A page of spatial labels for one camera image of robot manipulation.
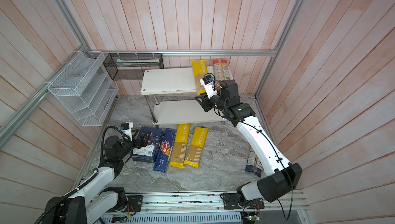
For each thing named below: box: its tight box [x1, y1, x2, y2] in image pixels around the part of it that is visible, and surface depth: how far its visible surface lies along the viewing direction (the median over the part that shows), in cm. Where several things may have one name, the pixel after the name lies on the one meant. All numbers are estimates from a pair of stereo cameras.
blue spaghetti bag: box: [153, 128, 177, 173], surface depth 90 cm
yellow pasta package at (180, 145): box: [168, 123, 191, 168], surface depth 93 cm
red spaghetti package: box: [212, 59, 234, 90], surface depth 85 cm
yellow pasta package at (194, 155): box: [183, 125, 209, 169], surface depth 92 cm
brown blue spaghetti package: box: [245, 145, 263, 178], surface depth 85 cm
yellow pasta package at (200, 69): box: [190, 59, 209, 97], surface depth 84 cm
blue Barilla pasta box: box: [131, 126, 164, 164], surface depth 85 cm
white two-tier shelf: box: [140, 67, 228, 125], surface depth 85 cm
